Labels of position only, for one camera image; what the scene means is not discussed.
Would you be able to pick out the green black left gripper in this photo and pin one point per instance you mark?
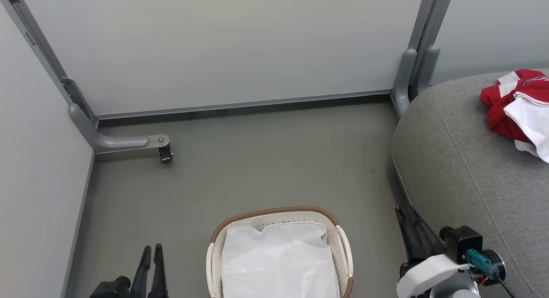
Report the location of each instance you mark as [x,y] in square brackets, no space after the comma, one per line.
[111,289]

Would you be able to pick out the grey curved partition foot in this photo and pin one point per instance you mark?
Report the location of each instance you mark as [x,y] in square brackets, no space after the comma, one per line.
[403,79]
[429,70]

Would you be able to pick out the grey double partition post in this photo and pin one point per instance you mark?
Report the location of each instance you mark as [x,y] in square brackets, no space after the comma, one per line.
[431,23]

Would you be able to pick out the red white-trimmed sports shirt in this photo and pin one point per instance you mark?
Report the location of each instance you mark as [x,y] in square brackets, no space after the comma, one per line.
[497,113]

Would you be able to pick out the black caster wheel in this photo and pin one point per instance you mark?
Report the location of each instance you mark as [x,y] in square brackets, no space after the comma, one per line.
[165,154]

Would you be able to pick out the grey fabric sofa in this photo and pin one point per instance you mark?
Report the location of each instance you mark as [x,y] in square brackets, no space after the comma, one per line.
[459,161]

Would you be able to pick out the grey partition foot with caster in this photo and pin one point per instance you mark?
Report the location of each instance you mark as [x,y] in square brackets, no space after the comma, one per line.
[120,142]

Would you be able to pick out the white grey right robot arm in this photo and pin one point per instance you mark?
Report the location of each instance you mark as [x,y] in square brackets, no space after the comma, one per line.
[454,289]

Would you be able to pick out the white basket liner cloth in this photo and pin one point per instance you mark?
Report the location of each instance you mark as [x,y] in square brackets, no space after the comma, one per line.
[279,263]

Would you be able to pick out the white wicker-rimmed laundry basket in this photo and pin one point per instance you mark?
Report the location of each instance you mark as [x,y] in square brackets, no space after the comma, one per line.
[345,255]

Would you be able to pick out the grey partition corner post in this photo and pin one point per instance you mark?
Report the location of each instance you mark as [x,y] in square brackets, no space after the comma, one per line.
[43,49]

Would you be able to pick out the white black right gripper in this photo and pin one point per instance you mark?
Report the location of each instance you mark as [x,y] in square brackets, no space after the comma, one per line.
[429,272]

